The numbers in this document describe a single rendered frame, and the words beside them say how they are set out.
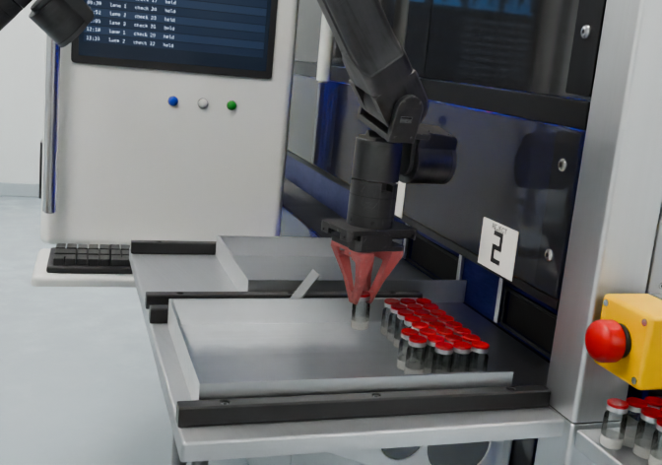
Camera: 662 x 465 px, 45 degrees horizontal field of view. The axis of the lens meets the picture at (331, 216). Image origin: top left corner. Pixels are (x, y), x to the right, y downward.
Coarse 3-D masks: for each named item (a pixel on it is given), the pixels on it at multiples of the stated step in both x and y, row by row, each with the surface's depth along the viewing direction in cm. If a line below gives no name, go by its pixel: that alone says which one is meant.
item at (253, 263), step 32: (224, 256) 129; (256, 256) 138; (288, 256) 140; (320, 256) 142; (256, 288) 112; (288, 288) 114; (320, 288) 115; (384, 288) 118; (416, 288) 120; (448, 288) 122
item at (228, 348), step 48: (192, 336) 98; (240, 336) 99; (288, 336) 101; (336, 336) 102; (384, 336) 104; (192, 384) 80; (240, 384) 78; (288, 384) 79; (336, 384) 81; (384, 384) 82; (432, 384) 84; (480, 384) 86
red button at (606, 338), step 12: (600, 324) 74; (612, 324) 74; (588, 336) 75; (600, 336) 74; (612, 336) 73; (624, 336) 73; (588, 348) 75; (600, 348) 74; (612, 348) 73; (624, 348) 73; (600, 360) 74; (612, 360) 74
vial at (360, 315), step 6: (360, 300) 98; (366, 300) 98; (354, 306) 99; (360, 306) 98; (366, 306) 99; (354, 312) 99; (360, 312) 98; (366, 312) 99; (354, 318) 99; (360, 318) 99; (366, 318) 99; (354, 324) 99; (360, 324) 99; (366, 324) 99; (360, 330) 99
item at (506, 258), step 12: (492, 228) 100; (504, 228) 97; (492, 240) 99; (504, 240) 97; (516, 240) 94; (480, 252) 102; (504, 252) 96; (492, 264) 99; (504, 264) 96; (504, 276) 96
